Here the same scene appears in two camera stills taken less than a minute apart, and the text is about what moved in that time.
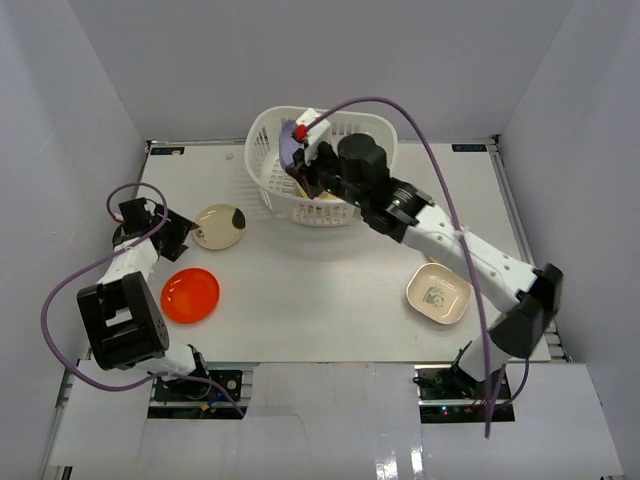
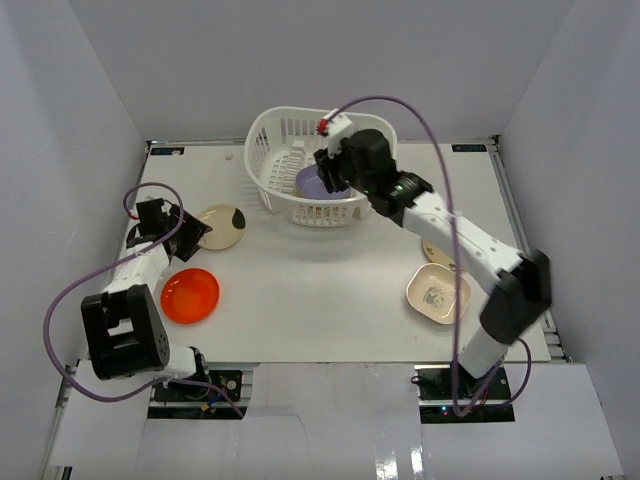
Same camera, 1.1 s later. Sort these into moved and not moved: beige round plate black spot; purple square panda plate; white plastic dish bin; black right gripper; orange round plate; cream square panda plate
Moved: black right gripper; purple square panda plate
Not moved: beige round plate black spot; orange round plate; white plastic dish bin; cream square panda plate
